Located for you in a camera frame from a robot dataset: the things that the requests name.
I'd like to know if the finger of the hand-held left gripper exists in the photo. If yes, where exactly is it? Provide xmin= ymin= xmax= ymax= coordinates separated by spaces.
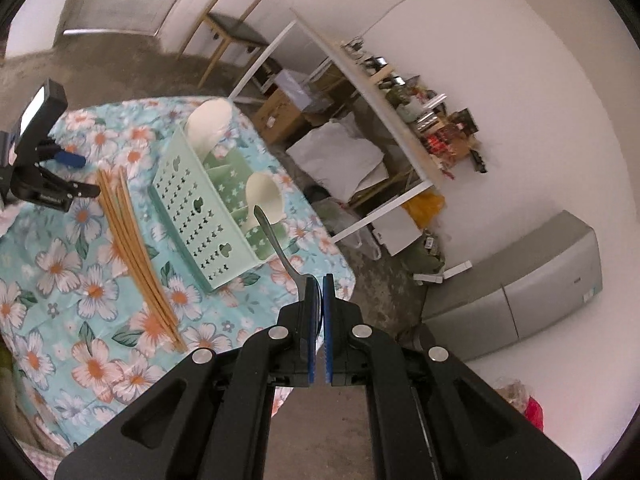
xmin=40 ymin=166 xmax=102 ymax=200
xmin=39 ymin=146 xmax=87 ymax=167

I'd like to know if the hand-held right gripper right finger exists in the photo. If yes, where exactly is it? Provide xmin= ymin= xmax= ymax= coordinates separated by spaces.
xmin=322 ymin=274 xmax=583 ymax=480

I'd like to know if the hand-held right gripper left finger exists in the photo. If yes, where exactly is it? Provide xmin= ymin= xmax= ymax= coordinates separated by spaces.
xmin=55 ymin=274 xmax=321 ymax=480

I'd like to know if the metal spoon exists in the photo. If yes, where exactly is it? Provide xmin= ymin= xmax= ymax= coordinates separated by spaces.
xmin=252 ymin=204 xmax=321 ymax=333

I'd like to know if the mint green utensil holder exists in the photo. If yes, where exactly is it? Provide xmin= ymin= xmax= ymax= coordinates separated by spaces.
xmin=148 ymin=125 xmax=296 ymax=293

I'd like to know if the white rice spoon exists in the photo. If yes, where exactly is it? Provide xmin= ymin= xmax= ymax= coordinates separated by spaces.
xmin=239 ymin=172 xmax=286 ymax=233
xmin=185 ymin=99 xmax=233 ymax=158

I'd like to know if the floral light blue blanket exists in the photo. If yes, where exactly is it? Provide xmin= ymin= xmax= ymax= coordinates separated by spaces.
xmin=0 ymin=96 xmax=357 ymax=461

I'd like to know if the yellow plastic bag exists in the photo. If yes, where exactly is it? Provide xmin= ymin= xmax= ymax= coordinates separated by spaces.
xmin=402 ymin=192 xmax=446 ymax=231

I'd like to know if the white sack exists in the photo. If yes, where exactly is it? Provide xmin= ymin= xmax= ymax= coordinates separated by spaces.
xmin=287 ymin=120 xmax=391 ymax=201

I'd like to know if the grey cabinet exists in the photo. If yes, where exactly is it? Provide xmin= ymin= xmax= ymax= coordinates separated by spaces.
xmin=420 ymin=210 xmax=603 ymax=361

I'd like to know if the cardboard box with white label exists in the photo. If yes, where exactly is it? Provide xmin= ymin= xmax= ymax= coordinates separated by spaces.
xmin=252 ymin=87 xmax=307 ymax=143

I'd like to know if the red label oil bottle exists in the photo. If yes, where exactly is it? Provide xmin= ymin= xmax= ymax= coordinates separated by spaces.
xmin=422 ymin=127 xmax=453 ymax=158

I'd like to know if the wooden chair with dark seat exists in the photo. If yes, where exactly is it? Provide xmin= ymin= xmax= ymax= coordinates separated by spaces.
xmin=180 ymin=0 xmax=275 ymax=88

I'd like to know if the white table with wooden top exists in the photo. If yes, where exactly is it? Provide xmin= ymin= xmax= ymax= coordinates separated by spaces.
xmin=227 ymin=7 xmax=446 ymax=243

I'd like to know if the red plastic bag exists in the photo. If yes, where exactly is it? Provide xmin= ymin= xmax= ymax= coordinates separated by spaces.
xmin=522 ymin=395 xmax=545 ymax=432

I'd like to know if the plastic wrapped white box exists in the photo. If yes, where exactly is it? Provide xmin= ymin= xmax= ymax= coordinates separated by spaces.
xmin=272 ymin=70 xmax=312 ymax=107

